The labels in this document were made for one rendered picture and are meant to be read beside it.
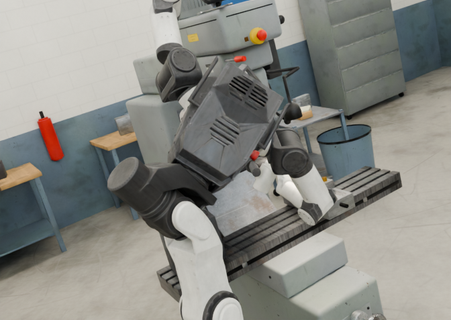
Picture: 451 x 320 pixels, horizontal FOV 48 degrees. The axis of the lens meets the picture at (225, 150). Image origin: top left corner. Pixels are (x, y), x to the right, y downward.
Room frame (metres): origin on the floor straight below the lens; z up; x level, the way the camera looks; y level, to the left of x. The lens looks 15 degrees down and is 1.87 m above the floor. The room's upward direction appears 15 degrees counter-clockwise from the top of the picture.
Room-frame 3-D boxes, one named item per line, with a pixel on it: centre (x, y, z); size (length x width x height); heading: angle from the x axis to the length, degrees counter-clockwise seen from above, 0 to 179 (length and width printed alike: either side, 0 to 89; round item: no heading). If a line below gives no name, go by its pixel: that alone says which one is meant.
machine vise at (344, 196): (2.17, -0.35, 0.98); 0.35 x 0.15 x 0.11; 24
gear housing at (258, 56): (2.14, -0.11, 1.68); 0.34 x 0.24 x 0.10; 26
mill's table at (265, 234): (2.13, -0.19, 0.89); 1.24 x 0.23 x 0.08; 116
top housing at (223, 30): (2.11, -0.12, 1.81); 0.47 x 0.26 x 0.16; 26
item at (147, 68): (2.55, 0.10, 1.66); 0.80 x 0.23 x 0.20; 26
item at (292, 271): (2.10, -0.13, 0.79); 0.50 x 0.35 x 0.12; 26
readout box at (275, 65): (2.52, -0.29, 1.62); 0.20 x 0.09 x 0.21; 26
